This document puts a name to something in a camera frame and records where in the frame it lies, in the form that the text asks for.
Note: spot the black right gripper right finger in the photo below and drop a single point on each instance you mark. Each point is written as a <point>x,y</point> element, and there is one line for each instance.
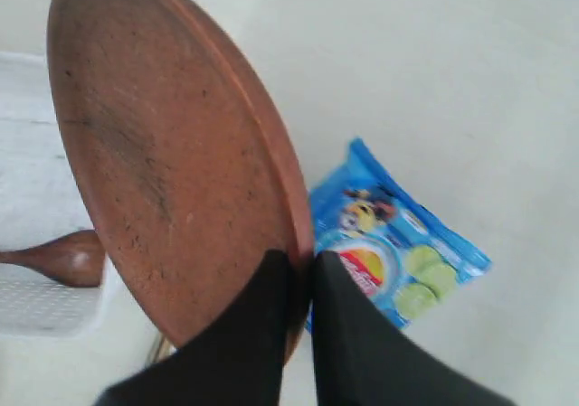
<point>361,358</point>

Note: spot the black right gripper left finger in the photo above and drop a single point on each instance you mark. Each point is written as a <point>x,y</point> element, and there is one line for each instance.
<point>237,360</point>

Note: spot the blue potato chips bag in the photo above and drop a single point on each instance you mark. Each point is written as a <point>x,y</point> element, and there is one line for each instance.
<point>404,259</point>

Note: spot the brown wooden spoon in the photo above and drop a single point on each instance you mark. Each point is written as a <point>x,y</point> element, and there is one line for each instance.
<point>76,260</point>

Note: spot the dark brown round plate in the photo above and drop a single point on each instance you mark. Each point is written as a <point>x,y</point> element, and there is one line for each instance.
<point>180,156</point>

